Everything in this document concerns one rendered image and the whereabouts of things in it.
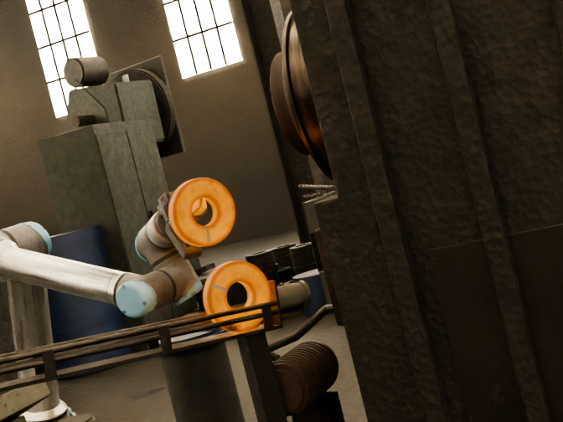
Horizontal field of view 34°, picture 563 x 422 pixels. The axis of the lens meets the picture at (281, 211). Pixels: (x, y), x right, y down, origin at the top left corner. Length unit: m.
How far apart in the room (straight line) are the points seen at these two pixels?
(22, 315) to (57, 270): 0.37
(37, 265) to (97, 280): 0.21
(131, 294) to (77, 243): 3.56
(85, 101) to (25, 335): 7.83
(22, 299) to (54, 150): 3.38
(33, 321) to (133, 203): 3.34
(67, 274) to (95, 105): 8.05
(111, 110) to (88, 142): 4.34
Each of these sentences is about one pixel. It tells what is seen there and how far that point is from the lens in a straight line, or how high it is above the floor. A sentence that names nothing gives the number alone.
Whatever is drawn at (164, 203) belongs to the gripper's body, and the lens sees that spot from 2.19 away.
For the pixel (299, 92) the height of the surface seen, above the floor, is 1.12.
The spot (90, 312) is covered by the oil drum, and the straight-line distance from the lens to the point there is 5.80.
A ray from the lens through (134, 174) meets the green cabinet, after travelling 6.11.
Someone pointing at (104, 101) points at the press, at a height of 2.11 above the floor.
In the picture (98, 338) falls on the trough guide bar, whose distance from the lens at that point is 1.89.
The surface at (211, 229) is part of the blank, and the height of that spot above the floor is 0.86.
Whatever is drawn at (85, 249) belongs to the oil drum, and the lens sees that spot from 5.79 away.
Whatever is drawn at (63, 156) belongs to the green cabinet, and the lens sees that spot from 6.02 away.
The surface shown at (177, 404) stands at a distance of 3.55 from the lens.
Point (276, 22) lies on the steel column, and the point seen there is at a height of 2.39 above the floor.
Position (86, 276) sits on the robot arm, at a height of 0.81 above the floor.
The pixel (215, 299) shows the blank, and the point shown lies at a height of 0.72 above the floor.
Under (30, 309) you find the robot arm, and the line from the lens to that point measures 2.74.
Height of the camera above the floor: 0.96
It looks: 3 degrees down
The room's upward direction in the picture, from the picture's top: 14 degrees counter-clockwise
